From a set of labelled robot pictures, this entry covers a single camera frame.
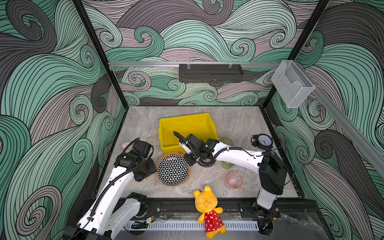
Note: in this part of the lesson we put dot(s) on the pink plastic cup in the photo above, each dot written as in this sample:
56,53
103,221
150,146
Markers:
234,180

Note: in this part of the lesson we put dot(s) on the green plastic cup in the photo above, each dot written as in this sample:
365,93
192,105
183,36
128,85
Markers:
227,165

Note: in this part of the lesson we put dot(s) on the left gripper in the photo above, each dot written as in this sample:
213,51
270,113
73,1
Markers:
152,169

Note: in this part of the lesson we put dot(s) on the amber plastic cup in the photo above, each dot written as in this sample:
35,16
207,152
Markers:
227,142

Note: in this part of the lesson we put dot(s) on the purple striped bowl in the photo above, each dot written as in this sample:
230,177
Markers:
206,163

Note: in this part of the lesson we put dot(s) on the yellow plush bear red dress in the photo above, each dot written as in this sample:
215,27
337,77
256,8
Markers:
206,203

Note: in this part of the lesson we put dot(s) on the clear acrylic wall holder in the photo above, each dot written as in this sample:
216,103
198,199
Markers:
292,83

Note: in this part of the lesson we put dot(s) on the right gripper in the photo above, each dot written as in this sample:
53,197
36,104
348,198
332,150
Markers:
188,160

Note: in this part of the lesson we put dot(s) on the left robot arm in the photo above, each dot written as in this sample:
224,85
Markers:
109,213

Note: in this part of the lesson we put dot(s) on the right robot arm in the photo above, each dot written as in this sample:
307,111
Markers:
267,164

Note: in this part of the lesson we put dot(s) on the black alarm clock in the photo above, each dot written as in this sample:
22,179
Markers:
262,141

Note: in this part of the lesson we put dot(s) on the yellow plastic bin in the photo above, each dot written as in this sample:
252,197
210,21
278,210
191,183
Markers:
200,125

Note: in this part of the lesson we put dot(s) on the pink soap bar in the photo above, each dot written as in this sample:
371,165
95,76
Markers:
124,145

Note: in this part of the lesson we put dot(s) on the white slotted cable duct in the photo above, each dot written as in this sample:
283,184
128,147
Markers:
194,226

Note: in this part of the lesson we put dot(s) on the geometric patterned plate orange rim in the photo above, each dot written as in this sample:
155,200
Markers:
173,170

